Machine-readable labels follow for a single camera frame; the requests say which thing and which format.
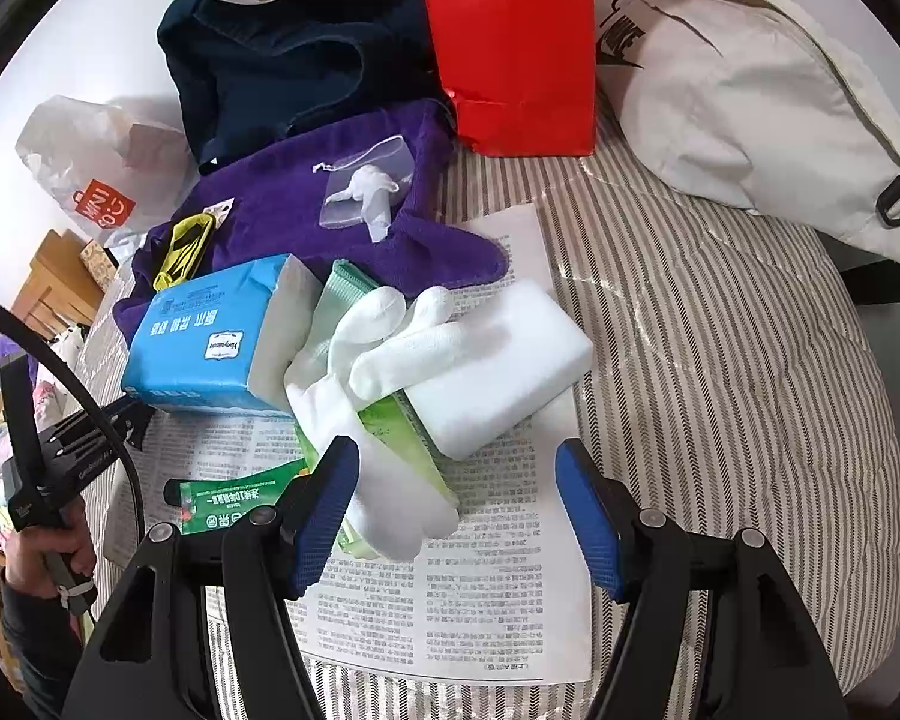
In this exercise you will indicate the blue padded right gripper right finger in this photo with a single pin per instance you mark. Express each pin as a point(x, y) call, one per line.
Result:
point(586, 495)

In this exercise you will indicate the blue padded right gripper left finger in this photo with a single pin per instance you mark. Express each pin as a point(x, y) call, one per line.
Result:
point(318, 504)

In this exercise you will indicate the green snack sachet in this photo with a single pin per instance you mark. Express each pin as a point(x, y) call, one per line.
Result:
point(206, 505)

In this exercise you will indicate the green wet wipes pack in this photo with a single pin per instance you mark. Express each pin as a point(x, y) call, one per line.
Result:
point(401, 434)

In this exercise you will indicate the white foam sponge block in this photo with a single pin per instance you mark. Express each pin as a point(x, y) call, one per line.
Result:
point(520, 352)

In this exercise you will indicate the white cotton gloves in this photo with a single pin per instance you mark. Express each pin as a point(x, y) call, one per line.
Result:
point(424, 345)

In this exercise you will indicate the person's left hand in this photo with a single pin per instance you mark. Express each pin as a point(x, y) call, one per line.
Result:
point(26, 570)

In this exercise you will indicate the printed newspaper sheet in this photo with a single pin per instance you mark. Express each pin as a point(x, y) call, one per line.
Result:
point(504, 600)

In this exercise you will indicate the wooden furniture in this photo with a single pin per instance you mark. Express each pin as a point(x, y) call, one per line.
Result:
point(59, 292)

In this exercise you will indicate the blue tissue pack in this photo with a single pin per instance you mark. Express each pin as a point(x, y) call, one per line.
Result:
point(223, 342)

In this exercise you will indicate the striped quilted cushion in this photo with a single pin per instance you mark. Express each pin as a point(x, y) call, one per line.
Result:
point(732, 387)

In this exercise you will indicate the yellow mesh pouch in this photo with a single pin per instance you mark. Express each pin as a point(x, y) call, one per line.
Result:
point(189, 242)

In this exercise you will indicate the white Miniso plastic bag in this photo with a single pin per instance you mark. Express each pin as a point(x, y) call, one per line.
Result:
point(110, 170)

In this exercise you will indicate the purple terry towel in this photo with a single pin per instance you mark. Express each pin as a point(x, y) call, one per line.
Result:
point(288, 198)

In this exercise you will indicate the clear zip bag white part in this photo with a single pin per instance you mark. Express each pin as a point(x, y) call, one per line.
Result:
point(362, 189)

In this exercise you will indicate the beige nylon waist bag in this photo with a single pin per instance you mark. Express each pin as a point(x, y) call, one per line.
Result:
point(749, 103)

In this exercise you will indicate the navy blue canvas tote bag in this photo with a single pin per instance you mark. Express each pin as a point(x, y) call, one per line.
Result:
point(250, 73)

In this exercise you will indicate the red paper shopping bag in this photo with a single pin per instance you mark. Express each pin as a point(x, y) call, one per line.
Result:
point(520, 74)

